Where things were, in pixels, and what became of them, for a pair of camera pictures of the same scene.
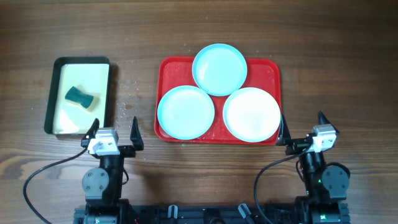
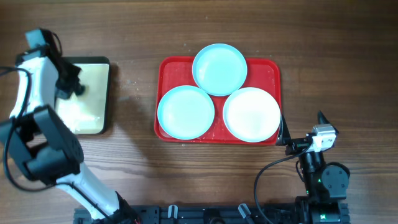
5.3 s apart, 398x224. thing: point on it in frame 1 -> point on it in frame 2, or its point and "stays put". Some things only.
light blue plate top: (219, 70) stays put
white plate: (251, 114) stays put
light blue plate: (186, 112) stays put
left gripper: (128, 151) -> (65, 93)
